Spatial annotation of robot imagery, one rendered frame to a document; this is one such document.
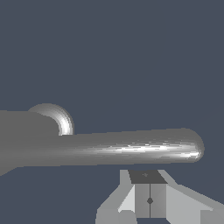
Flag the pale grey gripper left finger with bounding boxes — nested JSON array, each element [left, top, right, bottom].
[[95, 170, 151, 224]]

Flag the chrome rounded faucet body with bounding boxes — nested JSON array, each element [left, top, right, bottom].
[[28, 102, 75, 137]]

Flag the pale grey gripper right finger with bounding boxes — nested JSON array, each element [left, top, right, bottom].
[[145, 170, 224, 224]]

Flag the grey metal faucet handle lever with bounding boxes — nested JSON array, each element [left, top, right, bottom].
[[0, 109, 206, 177]]

